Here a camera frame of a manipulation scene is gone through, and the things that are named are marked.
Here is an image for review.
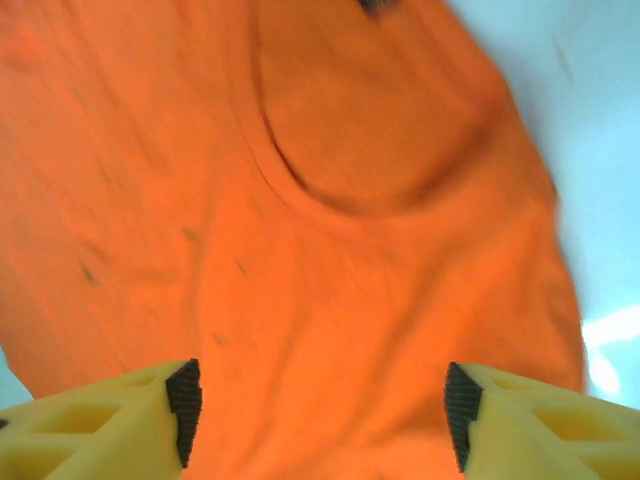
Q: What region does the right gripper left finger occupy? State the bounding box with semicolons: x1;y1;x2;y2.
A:
0;357;204;480

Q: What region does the orange t-shirt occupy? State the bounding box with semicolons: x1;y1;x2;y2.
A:
0;0;587;480

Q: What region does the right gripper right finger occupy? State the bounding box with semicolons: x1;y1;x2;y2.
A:
443;360;640;480

